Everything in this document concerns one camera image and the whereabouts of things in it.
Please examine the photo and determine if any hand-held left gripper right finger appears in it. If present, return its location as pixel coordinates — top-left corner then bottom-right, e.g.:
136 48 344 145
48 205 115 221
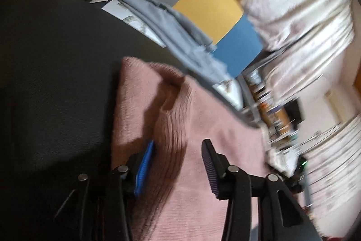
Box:
201 139 325 241

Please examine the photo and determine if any black monitor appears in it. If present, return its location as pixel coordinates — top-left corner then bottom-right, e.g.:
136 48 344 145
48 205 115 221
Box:
283 101 305 129

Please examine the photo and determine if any grey-blue garment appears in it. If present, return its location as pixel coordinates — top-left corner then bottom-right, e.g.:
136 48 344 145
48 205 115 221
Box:
102 0 229 86

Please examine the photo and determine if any cluttered wooden desk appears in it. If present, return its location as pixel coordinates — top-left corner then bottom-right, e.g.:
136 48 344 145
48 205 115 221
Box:
245 72 299 145

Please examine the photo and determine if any pink patterned curtain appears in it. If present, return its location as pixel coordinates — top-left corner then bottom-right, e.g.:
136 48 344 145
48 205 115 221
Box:
217 0 347 52

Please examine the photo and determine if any grey yellow blue chair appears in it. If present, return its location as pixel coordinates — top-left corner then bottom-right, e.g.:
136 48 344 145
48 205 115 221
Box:
56 0 264 129

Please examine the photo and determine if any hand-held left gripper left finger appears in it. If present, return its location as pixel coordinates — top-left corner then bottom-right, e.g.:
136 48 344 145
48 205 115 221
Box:
52 140 155 241

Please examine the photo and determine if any pink knit sweater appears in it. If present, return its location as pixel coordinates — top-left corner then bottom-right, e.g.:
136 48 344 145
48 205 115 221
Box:
111 57 282 241

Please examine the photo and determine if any white printed seat cushion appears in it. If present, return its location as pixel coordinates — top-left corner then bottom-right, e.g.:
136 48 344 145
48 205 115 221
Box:
90 0 244 110

